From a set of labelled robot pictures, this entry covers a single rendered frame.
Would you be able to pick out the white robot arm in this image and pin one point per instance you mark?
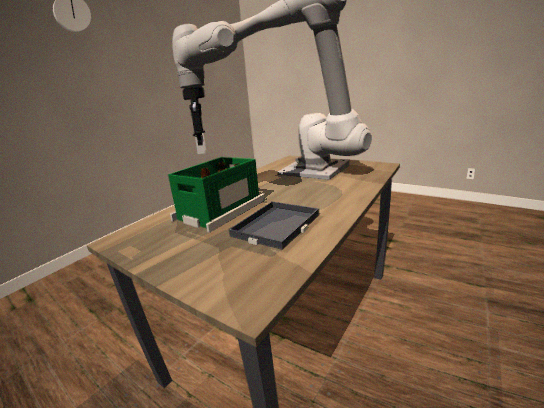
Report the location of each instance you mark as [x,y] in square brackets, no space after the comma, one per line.
[344,134]

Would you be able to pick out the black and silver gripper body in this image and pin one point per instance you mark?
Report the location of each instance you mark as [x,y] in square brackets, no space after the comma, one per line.
[193,94]

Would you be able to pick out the green bottle crate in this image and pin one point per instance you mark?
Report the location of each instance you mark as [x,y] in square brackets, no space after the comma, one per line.
[216,194]

